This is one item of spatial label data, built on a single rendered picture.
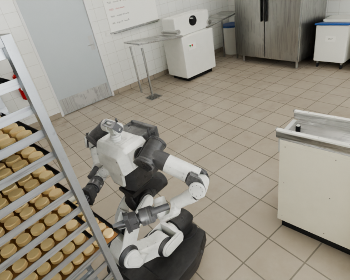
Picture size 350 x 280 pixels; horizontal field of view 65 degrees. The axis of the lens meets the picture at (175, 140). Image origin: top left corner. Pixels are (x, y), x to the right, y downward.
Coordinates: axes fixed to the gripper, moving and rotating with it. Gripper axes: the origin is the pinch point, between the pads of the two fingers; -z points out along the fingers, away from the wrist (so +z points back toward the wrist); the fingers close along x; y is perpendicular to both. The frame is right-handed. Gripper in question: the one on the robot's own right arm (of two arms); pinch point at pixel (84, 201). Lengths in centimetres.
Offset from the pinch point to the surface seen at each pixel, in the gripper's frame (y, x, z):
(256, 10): 122, 20, 479
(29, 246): 14, 27, -50
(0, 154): 18, 64, -44
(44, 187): 21, 45, -38
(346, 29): 255, -18, 402
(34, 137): 23, 64, -34
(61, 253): 13.8, 9.9, -40.0
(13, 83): 24, 82, -33
